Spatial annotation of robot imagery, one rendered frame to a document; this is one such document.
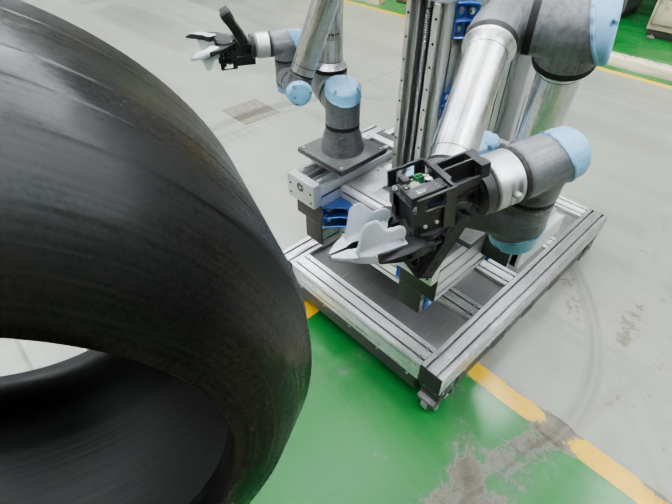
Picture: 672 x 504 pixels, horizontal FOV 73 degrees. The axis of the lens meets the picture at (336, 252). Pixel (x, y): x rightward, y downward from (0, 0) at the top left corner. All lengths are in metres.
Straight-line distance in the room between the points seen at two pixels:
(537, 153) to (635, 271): 1.99
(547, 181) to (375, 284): 1.25
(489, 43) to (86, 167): 0.74
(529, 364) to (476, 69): 1.36
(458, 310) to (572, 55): 1.05
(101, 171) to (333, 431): 1.51
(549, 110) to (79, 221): 0.95
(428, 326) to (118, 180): 1.52
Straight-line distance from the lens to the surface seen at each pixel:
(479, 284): 1.90
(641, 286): 2.52
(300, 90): 1.45
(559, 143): 0.65
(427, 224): 0.55
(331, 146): 1.56
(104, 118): 0.28
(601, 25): 0.93
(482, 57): 0.86
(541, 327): 2.12
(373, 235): 0.52
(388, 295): 1.78
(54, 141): 0.25
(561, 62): 0.96
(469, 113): 0.79
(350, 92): 1.50
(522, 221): 0.69
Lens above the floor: 1.51
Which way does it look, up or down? 42 degrees down
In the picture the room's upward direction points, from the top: straight up
